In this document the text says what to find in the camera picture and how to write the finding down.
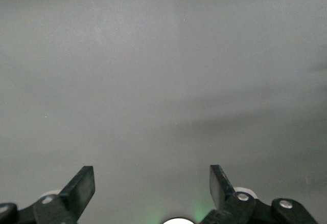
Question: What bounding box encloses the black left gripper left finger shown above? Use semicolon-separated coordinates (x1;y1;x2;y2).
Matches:
33;165;96;224

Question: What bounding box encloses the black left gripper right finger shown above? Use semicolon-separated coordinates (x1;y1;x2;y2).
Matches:
201;164;256;224

